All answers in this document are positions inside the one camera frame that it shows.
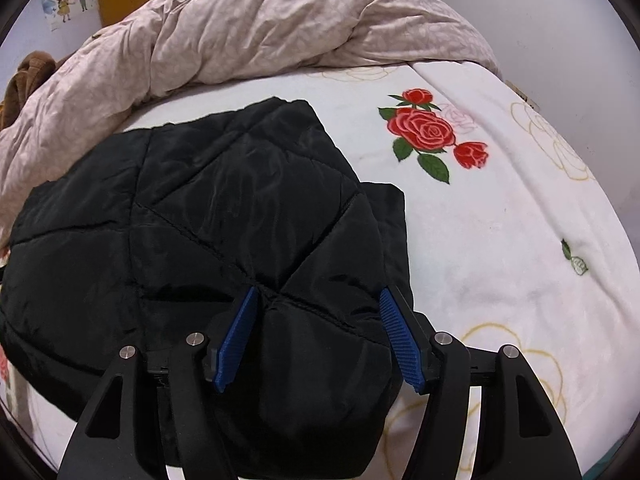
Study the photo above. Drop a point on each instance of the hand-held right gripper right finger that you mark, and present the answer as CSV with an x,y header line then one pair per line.
x,y
402,345

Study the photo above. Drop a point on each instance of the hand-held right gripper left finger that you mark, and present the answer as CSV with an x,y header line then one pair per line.
x,y
235,345

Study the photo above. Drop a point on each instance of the black padded hooded jacket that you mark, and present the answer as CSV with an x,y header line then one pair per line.
x,y
200,220

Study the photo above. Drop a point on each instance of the white rose-print bed sheet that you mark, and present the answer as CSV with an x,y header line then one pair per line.
x,y
500,240

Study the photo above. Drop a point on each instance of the pink leaf-print quilt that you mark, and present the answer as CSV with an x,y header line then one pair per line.
x,y
250,25

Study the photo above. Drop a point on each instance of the brown plush coat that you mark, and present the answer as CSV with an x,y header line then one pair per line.
x,y
30,72

